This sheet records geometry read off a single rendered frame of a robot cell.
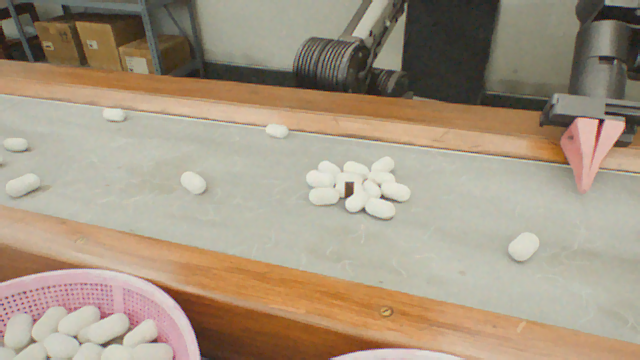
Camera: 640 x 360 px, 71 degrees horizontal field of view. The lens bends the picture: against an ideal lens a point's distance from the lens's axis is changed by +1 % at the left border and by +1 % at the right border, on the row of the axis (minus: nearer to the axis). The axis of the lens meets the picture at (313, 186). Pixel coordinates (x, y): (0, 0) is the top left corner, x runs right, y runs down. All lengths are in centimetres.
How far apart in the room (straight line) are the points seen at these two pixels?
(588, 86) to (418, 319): 36
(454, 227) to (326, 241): 14
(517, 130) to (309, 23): 221
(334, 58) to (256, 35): 208
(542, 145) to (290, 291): 41
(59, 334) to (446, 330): 32
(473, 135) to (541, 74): 197
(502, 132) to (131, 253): 49
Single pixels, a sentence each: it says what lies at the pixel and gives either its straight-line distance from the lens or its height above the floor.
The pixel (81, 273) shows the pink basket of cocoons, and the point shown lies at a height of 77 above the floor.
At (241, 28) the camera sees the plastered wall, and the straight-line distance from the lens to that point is 301.
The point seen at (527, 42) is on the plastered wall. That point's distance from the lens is 257.
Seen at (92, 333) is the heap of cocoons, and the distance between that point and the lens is 44.
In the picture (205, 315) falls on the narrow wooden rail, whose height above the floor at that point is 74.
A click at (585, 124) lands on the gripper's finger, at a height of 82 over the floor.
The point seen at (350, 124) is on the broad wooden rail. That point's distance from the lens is 67.
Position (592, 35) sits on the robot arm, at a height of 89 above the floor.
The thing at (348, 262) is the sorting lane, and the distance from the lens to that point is 45.
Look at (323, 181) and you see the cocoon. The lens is 54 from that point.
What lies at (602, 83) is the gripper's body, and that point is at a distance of 61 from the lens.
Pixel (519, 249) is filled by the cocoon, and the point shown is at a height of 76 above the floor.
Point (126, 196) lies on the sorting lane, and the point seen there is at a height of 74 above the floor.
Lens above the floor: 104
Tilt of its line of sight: 33 degrees down
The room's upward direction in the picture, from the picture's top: 2 degrees counter-clockwise
